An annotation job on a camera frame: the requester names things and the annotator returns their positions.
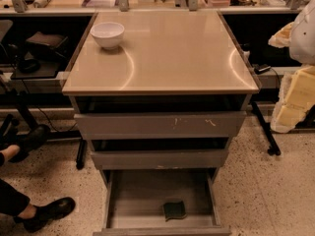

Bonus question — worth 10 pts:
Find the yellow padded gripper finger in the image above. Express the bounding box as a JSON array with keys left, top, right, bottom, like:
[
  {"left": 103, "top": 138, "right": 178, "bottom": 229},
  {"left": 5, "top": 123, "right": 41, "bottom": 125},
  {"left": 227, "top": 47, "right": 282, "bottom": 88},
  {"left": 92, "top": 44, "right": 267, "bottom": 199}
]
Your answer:
[{"left": 271, "top": 66, "right": 315, "bottom": 133}]

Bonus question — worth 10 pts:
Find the dark green sponge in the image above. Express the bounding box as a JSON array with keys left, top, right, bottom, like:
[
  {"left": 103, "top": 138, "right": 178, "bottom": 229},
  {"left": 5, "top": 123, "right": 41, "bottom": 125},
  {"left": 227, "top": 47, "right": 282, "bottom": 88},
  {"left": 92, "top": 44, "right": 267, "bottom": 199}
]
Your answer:
[{"left": 162, "top": 201, "right": 186, "bottom": 221}]

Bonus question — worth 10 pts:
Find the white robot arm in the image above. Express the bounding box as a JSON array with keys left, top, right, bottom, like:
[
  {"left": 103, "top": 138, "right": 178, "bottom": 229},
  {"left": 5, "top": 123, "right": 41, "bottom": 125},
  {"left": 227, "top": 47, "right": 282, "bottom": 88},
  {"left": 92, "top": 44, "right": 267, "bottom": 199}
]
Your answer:
[{"left": 268, "top": 0, "right": 315, "bottom": 133}]

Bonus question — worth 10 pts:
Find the grey middle drawer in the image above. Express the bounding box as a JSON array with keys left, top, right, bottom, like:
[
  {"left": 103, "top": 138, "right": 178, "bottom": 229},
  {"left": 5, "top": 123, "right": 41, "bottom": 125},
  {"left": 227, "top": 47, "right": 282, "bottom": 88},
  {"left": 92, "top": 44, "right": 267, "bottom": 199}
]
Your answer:
[{"left": 91, "top": 149, "right": 228, "bottom": 170}]

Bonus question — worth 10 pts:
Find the grey drawer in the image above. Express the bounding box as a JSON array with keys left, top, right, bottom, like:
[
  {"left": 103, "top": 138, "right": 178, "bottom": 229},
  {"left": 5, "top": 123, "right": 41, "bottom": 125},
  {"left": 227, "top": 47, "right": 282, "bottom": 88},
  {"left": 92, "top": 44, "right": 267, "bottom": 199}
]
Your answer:
[
  {"left": 91, "top": 149, "right": 228, "bottom": 170},
  {"left": 74, "top": 111, "right": 246, "bottom": 140},
  {"left": 93, "top": 169, "right": 231, "bottom": 236}
]

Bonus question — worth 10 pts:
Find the grey drawer cabinet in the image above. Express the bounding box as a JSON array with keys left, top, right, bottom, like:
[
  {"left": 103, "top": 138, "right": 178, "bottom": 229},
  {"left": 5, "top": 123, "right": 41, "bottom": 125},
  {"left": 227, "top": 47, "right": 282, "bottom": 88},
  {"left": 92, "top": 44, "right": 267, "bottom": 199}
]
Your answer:
[{"left": 61, "top": 9, "right": 262, "bottom": 236}]

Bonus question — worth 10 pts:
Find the grey top drawer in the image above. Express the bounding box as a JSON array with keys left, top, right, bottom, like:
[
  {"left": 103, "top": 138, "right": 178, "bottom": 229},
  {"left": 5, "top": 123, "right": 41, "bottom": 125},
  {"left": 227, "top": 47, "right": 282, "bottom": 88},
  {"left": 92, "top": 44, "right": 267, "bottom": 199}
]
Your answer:
[{"left": 74, "top": 111, "right": 246, "bottom": 140}]

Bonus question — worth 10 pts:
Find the grey bottom drawer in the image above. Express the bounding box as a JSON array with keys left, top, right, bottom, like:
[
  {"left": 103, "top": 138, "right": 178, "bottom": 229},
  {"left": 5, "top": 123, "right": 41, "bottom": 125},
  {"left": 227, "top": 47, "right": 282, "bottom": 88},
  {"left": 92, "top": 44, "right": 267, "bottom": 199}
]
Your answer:
[{"left": 93, "top": 169, "right": 231, "bottom": 236}]

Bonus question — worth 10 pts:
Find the black power adapter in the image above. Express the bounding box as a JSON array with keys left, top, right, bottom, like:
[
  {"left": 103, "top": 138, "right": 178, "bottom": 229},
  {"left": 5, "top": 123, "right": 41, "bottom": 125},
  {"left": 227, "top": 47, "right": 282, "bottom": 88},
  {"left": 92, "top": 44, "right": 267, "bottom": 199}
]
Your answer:
[{"left": 253, "top": 64, "right": 271, "bottom": 75}]

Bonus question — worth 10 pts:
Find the black table leg right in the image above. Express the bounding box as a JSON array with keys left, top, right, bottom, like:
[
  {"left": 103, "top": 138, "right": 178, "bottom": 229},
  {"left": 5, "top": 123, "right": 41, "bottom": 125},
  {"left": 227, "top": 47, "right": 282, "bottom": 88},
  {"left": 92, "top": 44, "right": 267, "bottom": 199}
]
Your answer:
[{"left": 251, "top": 101, "right": 282, "bottom": 156}]

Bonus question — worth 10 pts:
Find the black table leg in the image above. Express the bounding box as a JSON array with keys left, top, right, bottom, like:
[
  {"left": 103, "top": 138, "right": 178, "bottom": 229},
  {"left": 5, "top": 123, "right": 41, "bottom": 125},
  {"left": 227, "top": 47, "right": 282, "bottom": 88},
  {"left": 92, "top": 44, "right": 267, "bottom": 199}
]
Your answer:
[
  {"left": 76, "top": 139, "right": 87, "bottom": 170},
  {"left": 251, "top": 101, "right": 282, "bottom": 156}
]

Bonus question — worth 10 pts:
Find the white ceramic bowl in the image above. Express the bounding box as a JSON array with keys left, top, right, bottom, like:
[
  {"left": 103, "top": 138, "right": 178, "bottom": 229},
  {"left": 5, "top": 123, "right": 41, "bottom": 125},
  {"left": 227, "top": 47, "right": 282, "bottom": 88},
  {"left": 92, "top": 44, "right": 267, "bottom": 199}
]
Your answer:
[{"left": 90, "top": 22, "right": 125, "bottom": 49}]

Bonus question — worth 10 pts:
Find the black table leg left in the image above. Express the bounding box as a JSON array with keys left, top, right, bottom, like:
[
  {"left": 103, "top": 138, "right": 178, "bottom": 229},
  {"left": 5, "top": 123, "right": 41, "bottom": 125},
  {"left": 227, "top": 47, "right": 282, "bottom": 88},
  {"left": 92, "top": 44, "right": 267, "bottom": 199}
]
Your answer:
[{"left": 76, "top": 139, "right": 87, "bottom": 170}]

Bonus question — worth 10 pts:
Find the dark box on shelf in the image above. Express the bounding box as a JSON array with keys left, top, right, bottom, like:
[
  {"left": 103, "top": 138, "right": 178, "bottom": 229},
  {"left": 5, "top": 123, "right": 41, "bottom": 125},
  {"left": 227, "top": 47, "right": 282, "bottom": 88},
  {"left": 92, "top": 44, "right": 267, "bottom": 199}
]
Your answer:
[{"left": 26, "top": 31, "right": 69, "bottom": 61}]

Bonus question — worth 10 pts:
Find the black shoe far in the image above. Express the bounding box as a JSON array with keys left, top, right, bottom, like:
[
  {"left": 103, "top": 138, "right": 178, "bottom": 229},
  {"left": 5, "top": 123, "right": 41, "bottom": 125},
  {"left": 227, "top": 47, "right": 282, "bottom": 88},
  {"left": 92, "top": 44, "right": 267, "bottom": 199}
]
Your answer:
[{"left": 10, "top": 125, "right": 50, "bottom": 163}]

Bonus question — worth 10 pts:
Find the black shoe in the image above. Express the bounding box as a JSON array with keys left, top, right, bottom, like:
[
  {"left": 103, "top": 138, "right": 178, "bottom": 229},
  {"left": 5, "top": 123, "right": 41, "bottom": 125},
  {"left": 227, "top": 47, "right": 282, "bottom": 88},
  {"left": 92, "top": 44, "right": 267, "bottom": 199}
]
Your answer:
[
  {"left": 14, "top": 197, "right": 76, "bottom": 233},
  {"left": 10, "top": 125, "right": 50, "bottom": 163}
]

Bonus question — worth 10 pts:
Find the black shoe near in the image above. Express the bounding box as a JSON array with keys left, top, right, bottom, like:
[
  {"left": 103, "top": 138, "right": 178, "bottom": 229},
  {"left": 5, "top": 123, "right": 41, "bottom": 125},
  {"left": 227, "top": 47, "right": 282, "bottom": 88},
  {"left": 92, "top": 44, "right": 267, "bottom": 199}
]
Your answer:
[{"left": 14, "top": 197, "right": 76, "bottom": 233}]

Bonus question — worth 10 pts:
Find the black trouser leg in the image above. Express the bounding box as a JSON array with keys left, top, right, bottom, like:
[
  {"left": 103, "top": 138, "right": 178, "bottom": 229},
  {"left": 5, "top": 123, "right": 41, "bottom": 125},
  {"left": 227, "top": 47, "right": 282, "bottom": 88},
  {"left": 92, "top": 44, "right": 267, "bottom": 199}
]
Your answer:
[{"left": 0, "top": 179, "right": 31, "bottom": 216}]

